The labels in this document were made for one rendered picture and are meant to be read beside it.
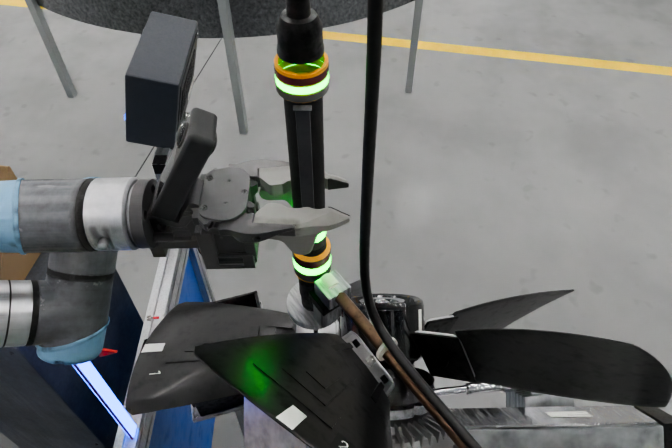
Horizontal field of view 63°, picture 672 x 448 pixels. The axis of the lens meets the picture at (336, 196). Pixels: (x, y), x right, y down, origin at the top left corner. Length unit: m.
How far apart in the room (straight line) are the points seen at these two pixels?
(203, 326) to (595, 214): 2.19
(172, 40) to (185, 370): 0.77
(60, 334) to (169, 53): 0.74
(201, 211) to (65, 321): 0.24
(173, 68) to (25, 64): 2.71
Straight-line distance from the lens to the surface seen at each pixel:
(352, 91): 3.20
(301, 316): 0.70
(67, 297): 0.71
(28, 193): 0.61
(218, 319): 0.88
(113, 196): 0.57
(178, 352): 0.85
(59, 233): 0.59
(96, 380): 0.97
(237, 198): 0.54
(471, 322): 0.94
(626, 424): 0.91
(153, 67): 1.24
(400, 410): 0.77
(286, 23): 0.42
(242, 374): 0.53
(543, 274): 2.47
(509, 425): 0.85
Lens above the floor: 1.91
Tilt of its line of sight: 47 degrees down
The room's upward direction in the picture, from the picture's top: straight up
